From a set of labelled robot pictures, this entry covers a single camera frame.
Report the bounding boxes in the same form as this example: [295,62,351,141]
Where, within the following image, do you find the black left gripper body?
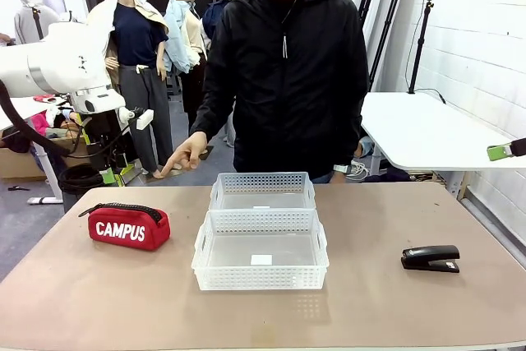
[87,112,129,169]

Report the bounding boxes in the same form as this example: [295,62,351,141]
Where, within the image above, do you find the red CAMPUS zipper pouch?
[77,201,172,252]

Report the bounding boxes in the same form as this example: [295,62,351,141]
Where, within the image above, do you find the person's right forearm black sleeve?
[189,75,236,143]

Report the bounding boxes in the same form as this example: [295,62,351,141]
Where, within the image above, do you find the person's left forearm black sleeve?
[339,87,370,168]

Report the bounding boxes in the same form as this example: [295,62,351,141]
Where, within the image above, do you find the person's right hand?
[159,132,210,176]

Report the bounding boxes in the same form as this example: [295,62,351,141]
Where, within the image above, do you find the pink cloth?
[30,109,58,137]

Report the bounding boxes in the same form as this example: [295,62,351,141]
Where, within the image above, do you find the white side table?
[360,91,526,198]

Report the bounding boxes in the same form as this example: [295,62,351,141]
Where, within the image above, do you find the brown cardboard box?
[0,136,88,182]

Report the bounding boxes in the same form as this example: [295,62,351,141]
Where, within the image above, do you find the white desk with metal leg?
[0,95,69,206]

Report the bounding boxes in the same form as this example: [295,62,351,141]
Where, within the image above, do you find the white basket without square sticker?
[208,171,318,213]

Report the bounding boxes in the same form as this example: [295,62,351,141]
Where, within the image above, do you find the mannequin in navy shirt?
[86,0,176,180]

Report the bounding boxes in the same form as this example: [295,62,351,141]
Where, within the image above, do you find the black stapler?
[400,244,462,275]

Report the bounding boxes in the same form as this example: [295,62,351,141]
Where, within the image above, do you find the black light stand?
[407,0,448,105]

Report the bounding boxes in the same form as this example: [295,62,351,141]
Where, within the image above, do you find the mannequin in light blue jacket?
[163,0,211,126]

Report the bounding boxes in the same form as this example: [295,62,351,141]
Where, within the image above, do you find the mannequin in grey hoodie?
[13,0,62,46]

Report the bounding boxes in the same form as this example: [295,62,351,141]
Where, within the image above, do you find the mannequin in dark patterned hood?
[201,0,242,42]

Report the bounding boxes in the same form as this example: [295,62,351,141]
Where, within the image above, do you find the white basket with square sticker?
[191,208,330,292]

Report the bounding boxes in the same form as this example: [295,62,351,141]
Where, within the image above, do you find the black leaning tripod poles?
[356,0,413,91]

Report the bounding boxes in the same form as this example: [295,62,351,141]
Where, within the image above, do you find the person's black jacket torso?
[189,0,370,182]

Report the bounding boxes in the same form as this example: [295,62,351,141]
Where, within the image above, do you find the coiled black hose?
[57,163,105,197]

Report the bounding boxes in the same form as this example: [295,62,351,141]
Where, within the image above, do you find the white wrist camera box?
[136,109,155,131]

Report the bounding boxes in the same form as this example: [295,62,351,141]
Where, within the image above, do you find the thick black corrugated arm hose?
[0,79,90,159]

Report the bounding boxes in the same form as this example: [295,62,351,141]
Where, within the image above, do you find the white cable bundle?
[350,159,372,182]

